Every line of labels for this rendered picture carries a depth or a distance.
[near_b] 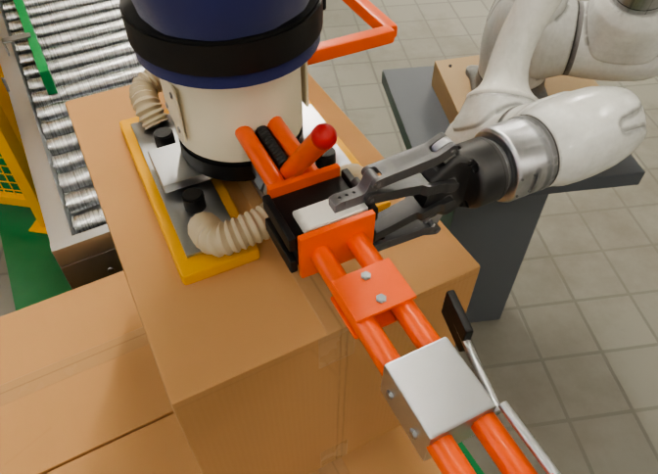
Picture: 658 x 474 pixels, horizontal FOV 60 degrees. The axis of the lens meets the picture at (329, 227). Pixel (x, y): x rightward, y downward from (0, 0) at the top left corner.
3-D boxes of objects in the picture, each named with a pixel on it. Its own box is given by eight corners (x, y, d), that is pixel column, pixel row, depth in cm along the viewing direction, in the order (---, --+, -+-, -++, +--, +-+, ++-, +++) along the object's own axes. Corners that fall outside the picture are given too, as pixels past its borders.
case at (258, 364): (126, 255, 124) (64, 101, 94) (293, 196, 137) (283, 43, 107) (222, 520, 88) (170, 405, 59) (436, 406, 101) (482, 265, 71)
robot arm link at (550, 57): (479, 48, 139) (494, -42, 122) (557, 55, 136) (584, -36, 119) (473, 88, 129) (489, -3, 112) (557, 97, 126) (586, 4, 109)
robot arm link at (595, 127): (574, 197, 62) (498, 196, 74) (675, 155, 67) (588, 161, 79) (550, 100, 60) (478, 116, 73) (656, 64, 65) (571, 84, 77)
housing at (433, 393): (375, 391, 49) (379, 364, 46) (441, 359, 51) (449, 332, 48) (419, 465, 45) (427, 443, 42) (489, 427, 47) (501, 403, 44)
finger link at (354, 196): (379, 197, 57) (381, 175, 55) (335, 213, 56) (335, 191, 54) (372, 188, 58) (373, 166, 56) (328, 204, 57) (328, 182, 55)
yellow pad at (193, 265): (120, 130, 89) (112, 104, 86) (182, 113, 92) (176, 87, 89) (184, 288, 69) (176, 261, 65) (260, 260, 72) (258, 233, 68)
